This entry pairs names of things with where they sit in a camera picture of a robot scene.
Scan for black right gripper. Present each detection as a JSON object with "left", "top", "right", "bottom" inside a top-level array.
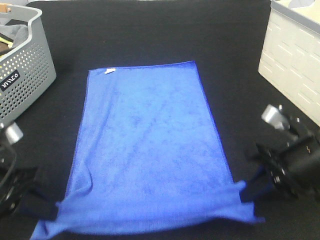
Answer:
[{"left": 239, "top": 104, "right": 320, "bottom": 203}]

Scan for blue microfiber towel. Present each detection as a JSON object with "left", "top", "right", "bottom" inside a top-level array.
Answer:
[{"left": 32, "top": 61, "right": 263, "bottom": 240}]

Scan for white plastic storage crate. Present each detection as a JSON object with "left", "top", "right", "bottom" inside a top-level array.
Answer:
[{"left": 258, "top": 0, "right": 320, "bottom": 125}]

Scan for grey perforated laundry basket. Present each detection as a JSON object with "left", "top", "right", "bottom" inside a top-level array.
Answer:
[{"left": 0, "top": 4, "right": 57, "bottom": 126}]

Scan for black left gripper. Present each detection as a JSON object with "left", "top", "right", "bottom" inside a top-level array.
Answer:
[{"left": 0, "top": 122, "right": 59, "bottom": 221}]

